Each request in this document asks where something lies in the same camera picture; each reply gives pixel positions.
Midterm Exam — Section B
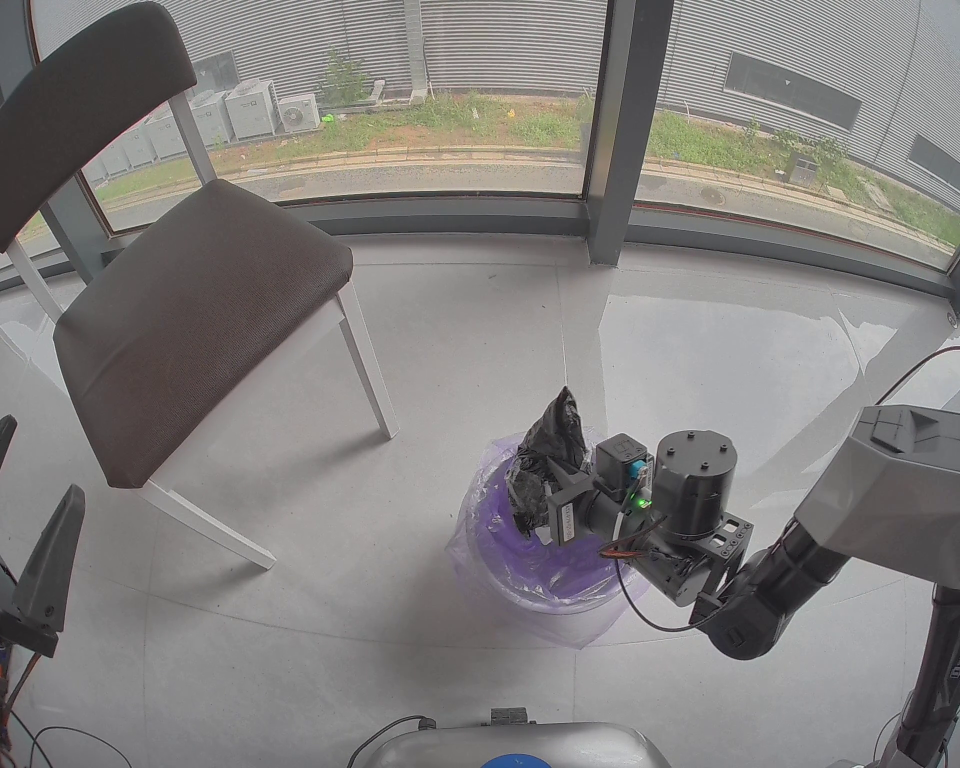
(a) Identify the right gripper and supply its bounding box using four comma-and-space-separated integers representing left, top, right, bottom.
546, 456, 654, 556

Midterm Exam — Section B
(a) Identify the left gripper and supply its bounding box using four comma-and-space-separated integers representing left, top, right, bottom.
0, 414, 86, 660

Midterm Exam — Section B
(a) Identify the black plastic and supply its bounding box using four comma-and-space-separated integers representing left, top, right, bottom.
504, 386, 594, 537

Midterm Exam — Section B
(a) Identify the purple plastic bag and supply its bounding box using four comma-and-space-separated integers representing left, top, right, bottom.
444, 431, 654, 650

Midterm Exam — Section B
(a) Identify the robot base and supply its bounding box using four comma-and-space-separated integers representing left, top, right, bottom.
372, 706, 672, 768

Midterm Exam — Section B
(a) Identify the white trash bin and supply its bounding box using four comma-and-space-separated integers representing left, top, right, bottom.
459, 450, 639, 618

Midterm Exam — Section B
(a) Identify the window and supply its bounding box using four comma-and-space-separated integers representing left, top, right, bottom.
0, 0, 960, 301

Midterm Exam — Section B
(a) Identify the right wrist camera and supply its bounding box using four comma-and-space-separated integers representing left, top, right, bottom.
594, 433, 652, 502

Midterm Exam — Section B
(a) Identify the black cable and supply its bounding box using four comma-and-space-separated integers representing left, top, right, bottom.
0, 660, 147, 768
346, 716, 438, 768
613, 551, 710, 633

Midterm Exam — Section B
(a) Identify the brown padded white frame chair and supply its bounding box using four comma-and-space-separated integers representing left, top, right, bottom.
0, 0, 399, 571

